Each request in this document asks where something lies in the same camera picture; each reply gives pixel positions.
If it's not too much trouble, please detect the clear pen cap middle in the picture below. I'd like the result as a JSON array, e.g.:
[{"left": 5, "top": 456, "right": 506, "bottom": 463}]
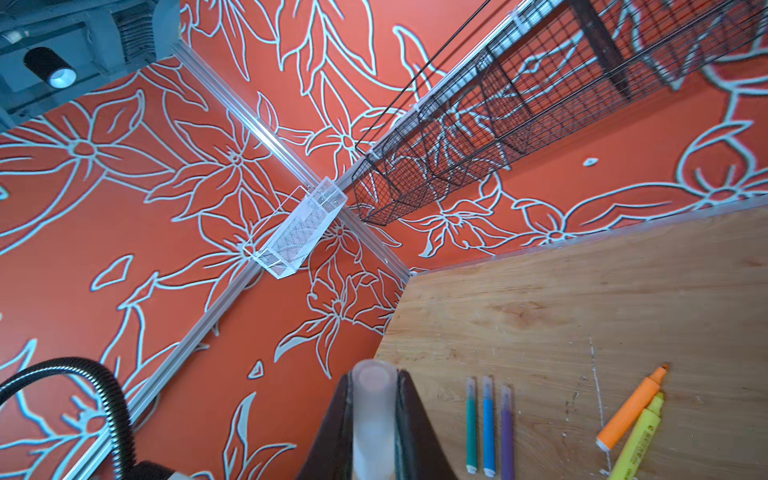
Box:
[{"left": 352, "top": 359, "right": 397, "bottom": 479}]

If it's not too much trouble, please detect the purple marker pen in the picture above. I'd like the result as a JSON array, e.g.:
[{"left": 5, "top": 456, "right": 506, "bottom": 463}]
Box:
[{"left": 501, "top": 386, "right": 515, "bottom": 480}]

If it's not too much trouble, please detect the white mesh basket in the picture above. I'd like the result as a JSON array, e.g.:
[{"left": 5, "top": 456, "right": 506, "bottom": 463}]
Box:
[{"left": 242, "top": 178, "right": 347, "bottom": 279}]

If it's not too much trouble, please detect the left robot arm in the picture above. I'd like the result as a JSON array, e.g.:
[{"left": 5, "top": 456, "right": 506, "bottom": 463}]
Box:
[{"left": 1, "top": 357, "right": 185, "bottom": 479}]

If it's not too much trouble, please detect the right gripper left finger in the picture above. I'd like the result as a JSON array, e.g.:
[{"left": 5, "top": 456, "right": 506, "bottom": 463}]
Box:
[{"left": 296, "top": 373, "right": 354, "bottom": 480}]

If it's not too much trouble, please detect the orange highlighter pen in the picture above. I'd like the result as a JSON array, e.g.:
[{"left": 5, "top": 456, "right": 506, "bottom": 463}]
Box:
[{"left": 596, "top": 363, "right": 670, "bottom": 452}]

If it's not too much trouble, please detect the black wire basket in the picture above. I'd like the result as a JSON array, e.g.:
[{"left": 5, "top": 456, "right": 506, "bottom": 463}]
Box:
[{"left": 349, "top": 1, "right": 767, "bottom": 226}]

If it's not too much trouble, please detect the ceiling spot lamp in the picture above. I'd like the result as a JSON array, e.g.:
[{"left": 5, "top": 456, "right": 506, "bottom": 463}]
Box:
[{"left": 23, "top": 47, "right": 77, "bottom": 89}]

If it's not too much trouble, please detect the green marker pen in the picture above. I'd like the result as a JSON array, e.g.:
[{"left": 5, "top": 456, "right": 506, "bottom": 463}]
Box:
[{"left": 465, "top": 377, "right": 478, "bottom": 475}]

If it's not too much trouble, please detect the yellow highlighter pen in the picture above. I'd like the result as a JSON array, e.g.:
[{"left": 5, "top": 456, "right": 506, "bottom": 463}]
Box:
[{"left": 608, "top": 392, "right": 665, "bottom": 480}]

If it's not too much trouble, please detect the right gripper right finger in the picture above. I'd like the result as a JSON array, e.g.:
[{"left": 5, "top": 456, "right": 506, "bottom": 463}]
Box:
[{"left": 395, "top": 370, "right": 457, "bottom": 480}]

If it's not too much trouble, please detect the blue marker pen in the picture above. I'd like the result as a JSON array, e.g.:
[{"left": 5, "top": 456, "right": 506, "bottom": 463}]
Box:
[{"left": 482, "top": 376, "right": 496, "bottom": 478}]

